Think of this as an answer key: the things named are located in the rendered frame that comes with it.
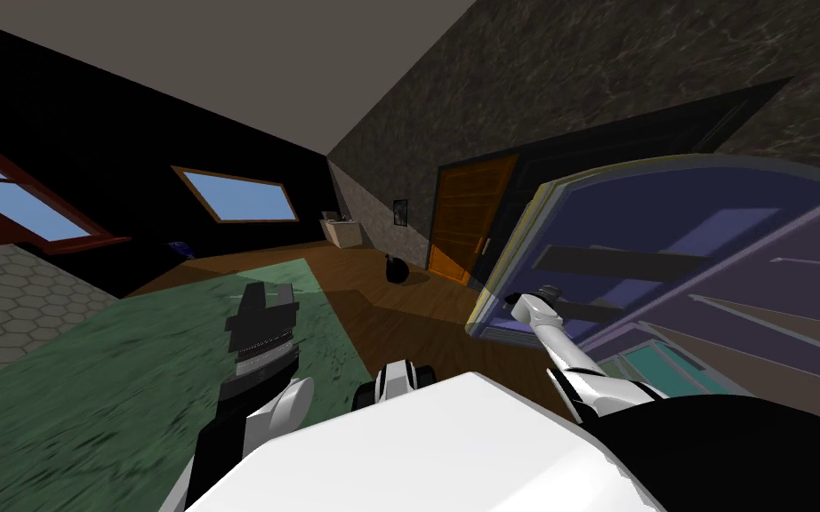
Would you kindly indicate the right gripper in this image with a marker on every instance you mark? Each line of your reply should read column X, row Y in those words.
column 591, row 310

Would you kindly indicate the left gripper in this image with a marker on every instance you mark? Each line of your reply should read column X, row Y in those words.
column 262, row 328

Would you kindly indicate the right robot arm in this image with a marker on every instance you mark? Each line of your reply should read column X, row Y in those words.
column 709, row 455

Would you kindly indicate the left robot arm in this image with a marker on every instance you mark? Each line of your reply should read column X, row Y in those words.
column 253, row 412

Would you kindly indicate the beige cabinet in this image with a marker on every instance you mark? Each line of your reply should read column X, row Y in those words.
column 342, row 231

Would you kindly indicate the brown framed window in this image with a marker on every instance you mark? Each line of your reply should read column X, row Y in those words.
column 239, row 197

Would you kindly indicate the blue door leaf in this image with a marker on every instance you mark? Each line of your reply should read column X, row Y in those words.
column 666, row 213

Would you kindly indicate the black round floor object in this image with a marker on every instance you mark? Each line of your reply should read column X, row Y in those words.
column 396, row 271

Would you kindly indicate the orange wooden door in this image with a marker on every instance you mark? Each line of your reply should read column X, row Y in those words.
column 465, row 220

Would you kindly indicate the green rug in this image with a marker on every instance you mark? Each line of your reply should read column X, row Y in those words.
column 118, row 384

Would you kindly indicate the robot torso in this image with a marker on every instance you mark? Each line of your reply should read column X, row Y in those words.
column 438, row 448

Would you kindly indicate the red framed window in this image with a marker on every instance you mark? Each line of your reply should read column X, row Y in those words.
column 19, row 206

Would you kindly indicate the small dark wall picture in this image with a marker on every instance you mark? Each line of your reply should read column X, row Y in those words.
column 401, row 212

